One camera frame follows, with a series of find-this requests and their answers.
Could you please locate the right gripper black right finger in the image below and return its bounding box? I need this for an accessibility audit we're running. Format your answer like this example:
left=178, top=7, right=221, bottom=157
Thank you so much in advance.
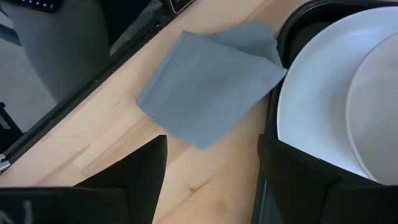
left=257, top=134, right=398, bottom=224

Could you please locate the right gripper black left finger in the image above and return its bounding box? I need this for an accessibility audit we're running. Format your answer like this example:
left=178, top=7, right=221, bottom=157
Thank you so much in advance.
left=0, top=134, right=169, bottom=224

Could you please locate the grey-blue cloth napkin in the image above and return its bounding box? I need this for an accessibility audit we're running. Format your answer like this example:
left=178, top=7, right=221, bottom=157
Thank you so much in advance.
left=136, top=21, right=289, bottom=150

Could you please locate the black serving tray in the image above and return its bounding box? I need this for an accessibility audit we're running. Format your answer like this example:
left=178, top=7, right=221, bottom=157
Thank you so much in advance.
left=251, top=0, right=398, bottom=224

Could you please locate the white plate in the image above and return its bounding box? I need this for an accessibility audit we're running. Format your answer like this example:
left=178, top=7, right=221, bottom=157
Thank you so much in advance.
left=276, top=6, right=398, bottom=180

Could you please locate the off-white bowl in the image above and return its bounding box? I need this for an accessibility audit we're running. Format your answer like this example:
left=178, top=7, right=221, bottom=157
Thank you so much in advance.
left=345, top=30, right=398, bottom=187

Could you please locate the black white-edged device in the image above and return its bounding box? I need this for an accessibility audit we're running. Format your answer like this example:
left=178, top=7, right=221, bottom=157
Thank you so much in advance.
left=167, top=0, right=196, bottom=15

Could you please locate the black backlit keyboard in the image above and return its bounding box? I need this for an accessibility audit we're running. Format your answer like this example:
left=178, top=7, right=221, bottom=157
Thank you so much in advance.
left=7, top=0, right=60, bottom=14

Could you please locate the black aluminium table frame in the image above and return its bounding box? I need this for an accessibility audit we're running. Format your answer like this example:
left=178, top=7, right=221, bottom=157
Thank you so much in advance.
left=0, top=0, right=200, bottom=174

